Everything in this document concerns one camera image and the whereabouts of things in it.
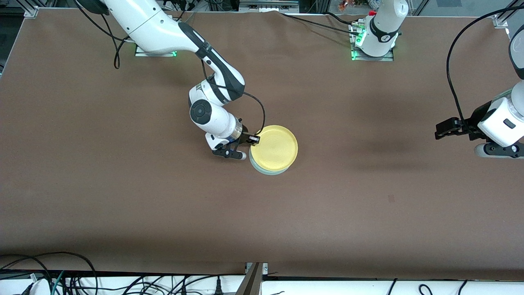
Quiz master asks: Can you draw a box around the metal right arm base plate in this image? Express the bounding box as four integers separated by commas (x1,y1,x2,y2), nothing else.
134,39,179,57

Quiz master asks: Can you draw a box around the silver metal frame bar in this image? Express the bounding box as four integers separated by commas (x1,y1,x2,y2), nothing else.
239,0,300,13

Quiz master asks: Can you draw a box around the long black table cable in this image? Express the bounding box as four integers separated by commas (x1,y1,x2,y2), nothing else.
280,12,361,36

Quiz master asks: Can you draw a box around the pale green round plate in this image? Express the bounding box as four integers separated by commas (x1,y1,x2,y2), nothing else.
251,158,294,176

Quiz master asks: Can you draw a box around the green cable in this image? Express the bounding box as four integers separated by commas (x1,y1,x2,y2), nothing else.
51,270,65,295

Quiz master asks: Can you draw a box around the white lower bench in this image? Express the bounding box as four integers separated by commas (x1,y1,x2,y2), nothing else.
0,274,524,295

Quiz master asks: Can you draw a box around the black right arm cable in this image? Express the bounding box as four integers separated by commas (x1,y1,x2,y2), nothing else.
74,0,267,138

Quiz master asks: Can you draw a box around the table cover sheet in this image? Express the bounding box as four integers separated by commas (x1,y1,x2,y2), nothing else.
0,8,524,281

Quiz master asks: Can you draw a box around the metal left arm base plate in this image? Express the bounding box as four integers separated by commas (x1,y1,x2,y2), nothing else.
349,21,396,62

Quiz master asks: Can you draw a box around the grey metal frame profile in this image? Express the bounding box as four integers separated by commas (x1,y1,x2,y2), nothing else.
234,262,269,295

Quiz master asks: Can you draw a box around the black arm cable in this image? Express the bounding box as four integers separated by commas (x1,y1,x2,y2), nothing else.
446,5,524,123
74,0,267,138

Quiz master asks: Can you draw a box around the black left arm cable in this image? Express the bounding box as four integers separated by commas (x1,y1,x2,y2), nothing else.
446,5,524,123

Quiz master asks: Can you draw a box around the yellow round plate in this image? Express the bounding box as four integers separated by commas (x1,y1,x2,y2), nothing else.
250,125,299,172

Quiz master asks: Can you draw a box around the black arched floor cable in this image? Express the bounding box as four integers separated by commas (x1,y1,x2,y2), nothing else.
0,251,98,287

